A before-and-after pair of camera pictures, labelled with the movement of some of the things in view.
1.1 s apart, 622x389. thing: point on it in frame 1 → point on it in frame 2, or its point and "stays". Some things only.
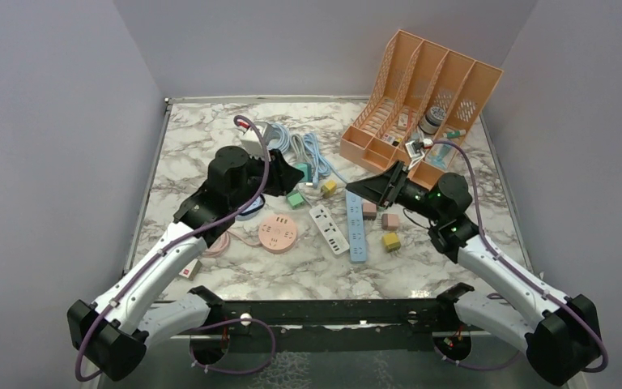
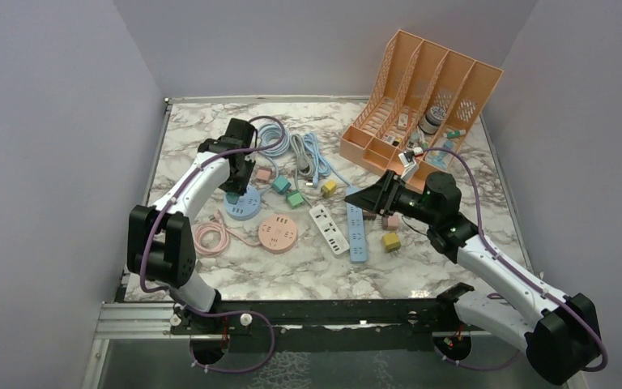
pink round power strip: x=277 y=234 stays
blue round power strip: x=252 y=210 stays
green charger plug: x=296 y=199 stays
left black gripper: x=284 y=177 → x=239 y=187
